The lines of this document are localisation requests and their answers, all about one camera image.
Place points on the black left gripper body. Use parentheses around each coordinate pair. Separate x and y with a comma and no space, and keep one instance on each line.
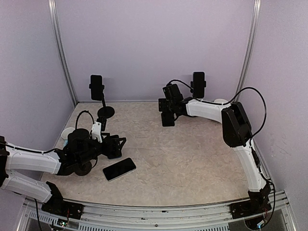
(107,150)

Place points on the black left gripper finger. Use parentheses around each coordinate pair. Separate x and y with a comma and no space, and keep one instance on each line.
(118,142)
(116,151)

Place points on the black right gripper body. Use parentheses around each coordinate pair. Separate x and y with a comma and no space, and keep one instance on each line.
(171,104)

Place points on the black folding phone stand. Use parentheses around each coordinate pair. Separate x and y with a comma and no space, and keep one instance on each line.
(167,116)

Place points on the black round-base pole stand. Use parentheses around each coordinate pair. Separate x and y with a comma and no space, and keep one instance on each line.
(198,88)

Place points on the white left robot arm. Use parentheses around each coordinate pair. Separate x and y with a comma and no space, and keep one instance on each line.
(75,157)

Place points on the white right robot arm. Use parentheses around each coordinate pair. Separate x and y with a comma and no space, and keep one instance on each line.
(237,134)

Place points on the black smartphone blue edge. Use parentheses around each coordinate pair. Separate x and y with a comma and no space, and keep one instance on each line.
(112,156)

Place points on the black smartphone silver edge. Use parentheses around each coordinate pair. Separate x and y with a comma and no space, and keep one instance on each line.
(119,169)

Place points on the white ceramic bowl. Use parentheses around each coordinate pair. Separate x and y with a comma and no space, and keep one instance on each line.
(220,101)

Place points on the light blue mug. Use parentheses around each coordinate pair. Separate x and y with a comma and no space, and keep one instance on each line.
(65,133)

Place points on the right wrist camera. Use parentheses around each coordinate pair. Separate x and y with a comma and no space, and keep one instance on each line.
(172,91)

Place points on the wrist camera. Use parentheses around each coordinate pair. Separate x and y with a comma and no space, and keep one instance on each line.
(98,128)
(172,91)

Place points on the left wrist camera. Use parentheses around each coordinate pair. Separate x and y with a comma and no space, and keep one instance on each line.
(98,128)

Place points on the brown-base plate phone stand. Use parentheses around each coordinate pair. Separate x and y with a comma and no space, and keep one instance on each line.
(84,169)

